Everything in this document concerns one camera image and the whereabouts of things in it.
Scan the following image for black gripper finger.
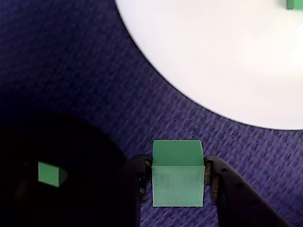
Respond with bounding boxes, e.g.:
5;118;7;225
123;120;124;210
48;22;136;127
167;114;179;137
204;155;292;227
82;154;152;227

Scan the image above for green cube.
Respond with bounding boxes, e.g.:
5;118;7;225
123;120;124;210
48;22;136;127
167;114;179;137
151;139;205;208
37;161;69;188
285;0;303;10

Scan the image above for white round plate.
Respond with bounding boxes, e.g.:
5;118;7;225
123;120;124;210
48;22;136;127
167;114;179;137
114;0;303;131

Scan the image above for black metal bucket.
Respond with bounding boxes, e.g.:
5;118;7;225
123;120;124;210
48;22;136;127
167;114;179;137
0;114;140;227

